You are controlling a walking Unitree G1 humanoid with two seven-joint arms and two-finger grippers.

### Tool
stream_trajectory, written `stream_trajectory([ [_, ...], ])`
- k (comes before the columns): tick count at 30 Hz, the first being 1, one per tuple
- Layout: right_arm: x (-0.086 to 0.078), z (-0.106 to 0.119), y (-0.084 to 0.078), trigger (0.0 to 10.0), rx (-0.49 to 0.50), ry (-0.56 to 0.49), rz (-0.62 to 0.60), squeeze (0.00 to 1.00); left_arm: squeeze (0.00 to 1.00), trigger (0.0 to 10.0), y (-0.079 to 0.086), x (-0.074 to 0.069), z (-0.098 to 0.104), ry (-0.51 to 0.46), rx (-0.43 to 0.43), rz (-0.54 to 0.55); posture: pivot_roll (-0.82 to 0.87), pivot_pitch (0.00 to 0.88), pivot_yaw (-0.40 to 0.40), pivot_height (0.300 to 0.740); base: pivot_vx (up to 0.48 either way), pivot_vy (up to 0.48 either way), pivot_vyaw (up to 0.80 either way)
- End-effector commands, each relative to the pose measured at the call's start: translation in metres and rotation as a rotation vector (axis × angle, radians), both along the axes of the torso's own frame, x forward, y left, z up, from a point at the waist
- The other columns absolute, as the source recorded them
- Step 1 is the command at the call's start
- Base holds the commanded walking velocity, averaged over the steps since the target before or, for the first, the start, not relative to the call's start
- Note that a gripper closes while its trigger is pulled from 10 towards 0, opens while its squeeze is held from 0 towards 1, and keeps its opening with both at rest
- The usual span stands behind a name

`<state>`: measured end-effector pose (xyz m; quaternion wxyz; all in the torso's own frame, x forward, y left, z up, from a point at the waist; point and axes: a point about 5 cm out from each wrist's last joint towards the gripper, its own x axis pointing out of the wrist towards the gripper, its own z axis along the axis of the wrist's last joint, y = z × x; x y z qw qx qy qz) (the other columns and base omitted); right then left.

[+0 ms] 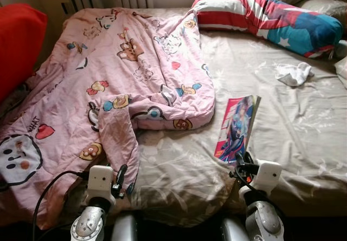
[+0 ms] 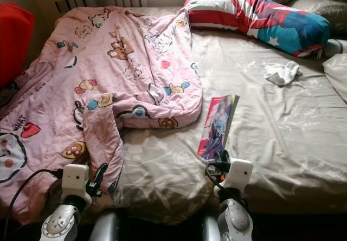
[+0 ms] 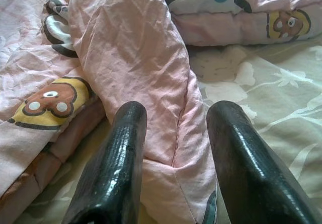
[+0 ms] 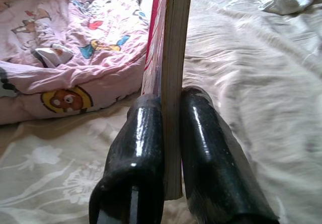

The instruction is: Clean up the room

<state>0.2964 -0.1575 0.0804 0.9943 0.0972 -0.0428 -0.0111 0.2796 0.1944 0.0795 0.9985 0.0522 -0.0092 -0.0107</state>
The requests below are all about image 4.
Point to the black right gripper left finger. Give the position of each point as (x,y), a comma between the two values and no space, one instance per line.
(135,158)

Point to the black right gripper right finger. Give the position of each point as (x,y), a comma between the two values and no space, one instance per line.
(213,163)

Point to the colourful pink book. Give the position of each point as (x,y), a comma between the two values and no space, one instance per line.
(174,58)

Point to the beige floral bedspread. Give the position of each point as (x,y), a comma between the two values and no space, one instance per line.
(251,83)

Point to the pink cartoon print duvet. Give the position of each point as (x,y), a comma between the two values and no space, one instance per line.
(75,45)

